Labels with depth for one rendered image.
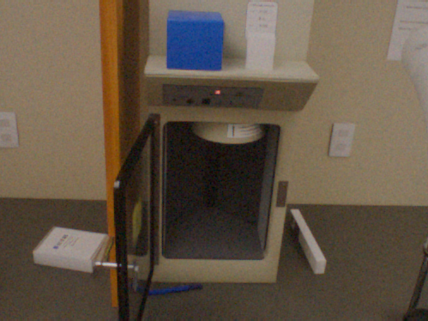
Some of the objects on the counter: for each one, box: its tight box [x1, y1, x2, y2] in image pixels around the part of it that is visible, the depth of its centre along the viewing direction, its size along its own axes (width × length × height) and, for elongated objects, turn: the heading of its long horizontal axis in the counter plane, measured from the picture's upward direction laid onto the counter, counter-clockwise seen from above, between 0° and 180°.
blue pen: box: [148, 284, 202, 295], centre depth 119 cm, size 1×14×1 cm, turn 99°
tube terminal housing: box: [148, 0, 314, 283], centre depth 118 cm, size 25×32×77 cm
